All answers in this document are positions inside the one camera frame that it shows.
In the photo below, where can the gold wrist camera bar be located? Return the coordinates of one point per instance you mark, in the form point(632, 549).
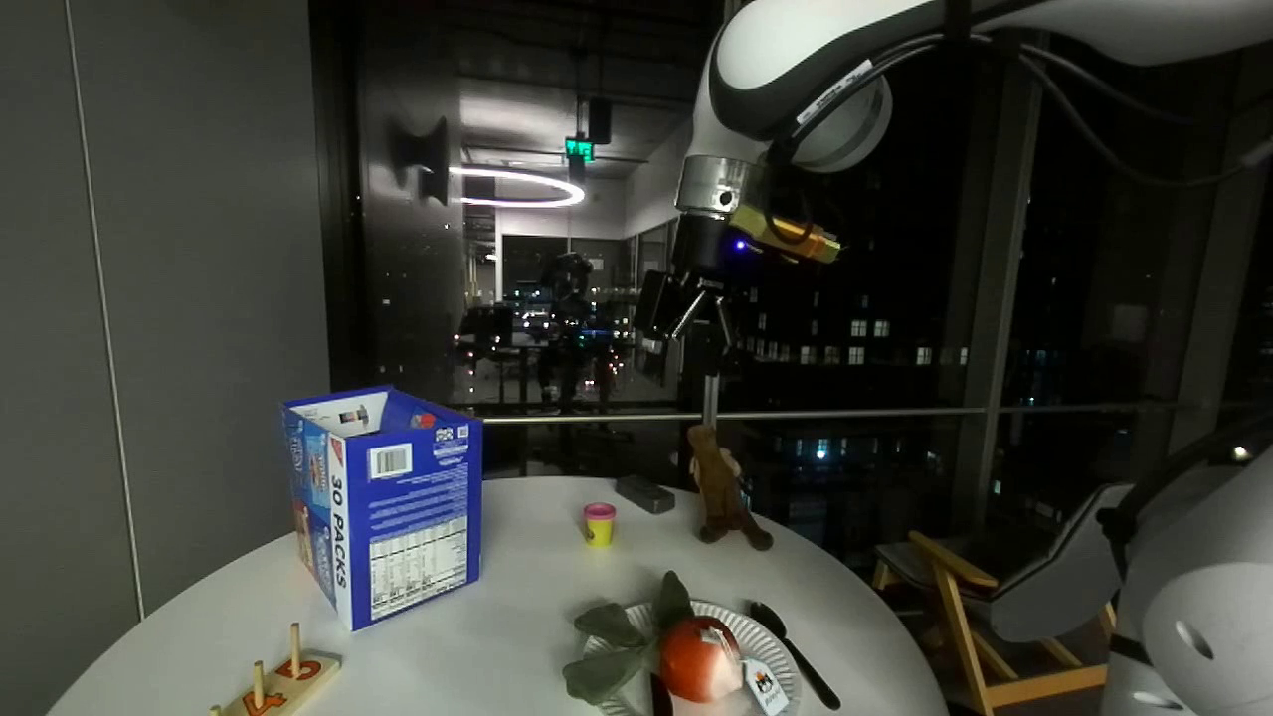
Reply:
point(790, 234)

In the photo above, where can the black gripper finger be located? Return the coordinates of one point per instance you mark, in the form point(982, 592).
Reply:
point(659, 313)
point(716, 331)

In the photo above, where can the wooden peg board toy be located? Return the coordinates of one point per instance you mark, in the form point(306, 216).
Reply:
point(285, 676)

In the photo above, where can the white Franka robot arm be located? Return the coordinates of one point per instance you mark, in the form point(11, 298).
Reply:
point(798, 65)

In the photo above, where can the blue cardboard box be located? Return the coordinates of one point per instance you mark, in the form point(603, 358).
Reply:
point(399, 511)

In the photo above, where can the black plastic knife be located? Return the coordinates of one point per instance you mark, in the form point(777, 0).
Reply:
point(659, 696)

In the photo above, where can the yellow cup with pink lid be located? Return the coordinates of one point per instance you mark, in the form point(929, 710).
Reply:
point(596, 521)

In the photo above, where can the dark grey angled panel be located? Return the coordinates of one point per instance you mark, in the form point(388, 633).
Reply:
point(1060, 570)

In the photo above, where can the small black rectangular block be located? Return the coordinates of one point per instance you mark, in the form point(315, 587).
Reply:
point(645, 495)

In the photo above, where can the metal window handrail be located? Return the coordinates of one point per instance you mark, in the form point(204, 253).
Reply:
point(860, 412)

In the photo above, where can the white paper plate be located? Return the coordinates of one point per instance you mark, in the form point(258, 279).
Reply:
point(769, 657)

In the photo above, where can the brown toy dog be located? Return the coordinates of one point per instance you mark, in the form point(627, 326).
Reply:
point(720, 482)

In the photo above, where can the green exit sign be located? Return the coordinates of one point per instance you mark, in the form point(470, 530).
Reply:
point(576, 148)

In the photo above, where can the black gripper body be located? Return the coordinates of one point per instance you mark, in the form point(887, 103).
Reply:
point(700, 253)

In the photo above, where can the wooden chair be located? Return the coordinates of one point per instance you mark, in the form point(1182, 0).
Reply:
point(975, 657)

